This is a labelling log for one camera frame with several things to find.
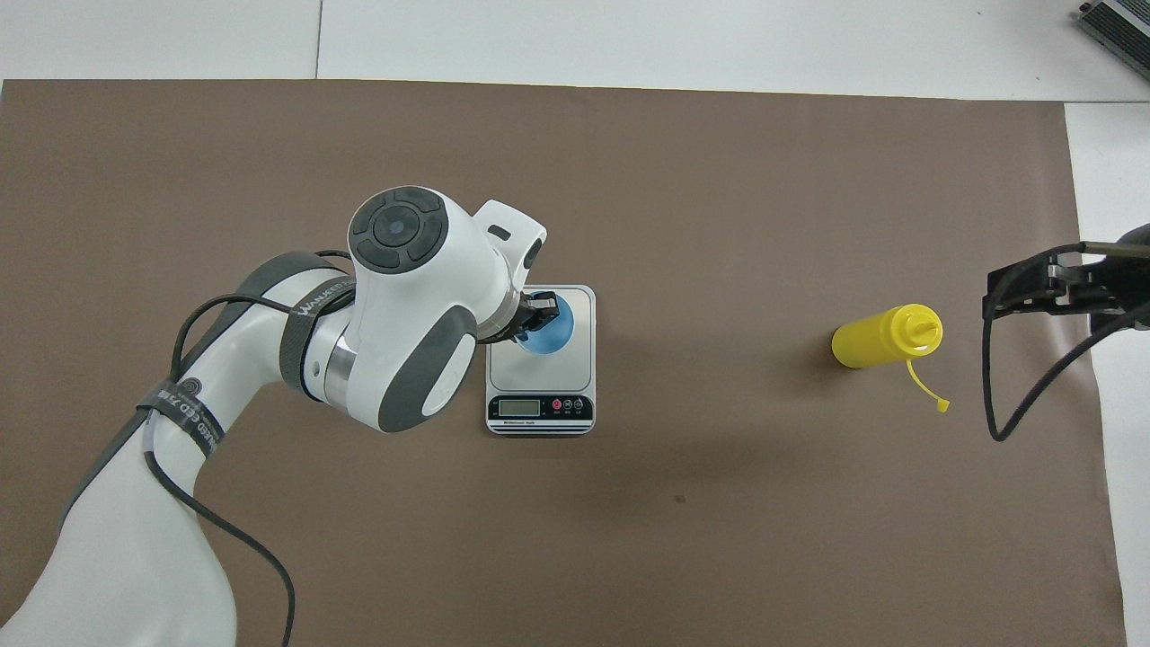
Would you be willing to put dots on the brown table mat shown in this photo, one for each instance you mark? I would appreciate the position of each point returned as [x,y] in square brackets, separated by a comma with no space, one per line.
[719,539]

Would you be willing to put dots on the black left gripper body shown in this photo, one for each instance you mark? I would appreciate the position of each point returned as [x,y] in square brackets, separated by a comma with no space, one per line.
[510,323]

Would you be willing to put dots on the grey metal device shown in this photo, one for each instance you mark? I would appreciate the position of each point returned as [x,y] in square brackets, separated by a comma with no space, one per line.
[1123,31]

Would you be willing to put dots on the light blue plastic cup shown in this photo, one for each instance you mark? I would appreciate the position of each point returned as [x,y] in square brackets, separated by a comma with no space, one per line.
[557,336]

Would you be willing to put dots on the yellow squeeze bottle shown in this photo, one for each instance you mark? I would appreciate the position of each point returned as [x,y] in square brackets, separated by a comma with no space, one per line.
[871,341]

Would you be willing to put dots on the silver digital kitchen scale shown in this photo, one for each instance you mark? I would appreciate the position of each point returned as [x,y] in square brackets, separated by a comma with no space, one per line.
[575,377]

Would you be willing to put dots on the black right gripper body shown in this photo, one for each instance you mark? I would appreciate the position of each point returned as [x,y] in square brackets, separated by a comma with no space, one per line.
[1123,288]

